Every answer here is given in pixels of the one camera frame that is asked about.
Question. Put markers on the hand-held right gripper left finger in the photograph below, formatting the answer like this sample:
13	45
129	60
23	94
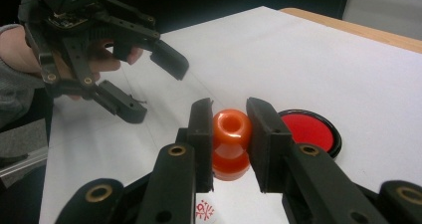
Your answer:
200	144

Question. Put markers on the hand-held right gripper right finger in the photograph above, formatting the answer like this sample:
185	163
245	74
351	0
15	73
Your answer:
268	144

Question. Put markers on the round red ink pad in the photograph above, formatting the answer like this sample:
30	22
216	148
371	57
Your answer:
308	131

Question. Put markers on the small white paper sheet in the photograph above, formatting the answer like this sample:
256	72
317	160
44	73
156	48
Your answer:
232	204

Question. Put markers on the aluminium rail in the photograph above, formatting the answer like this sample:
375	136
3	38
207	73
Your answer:
20	164

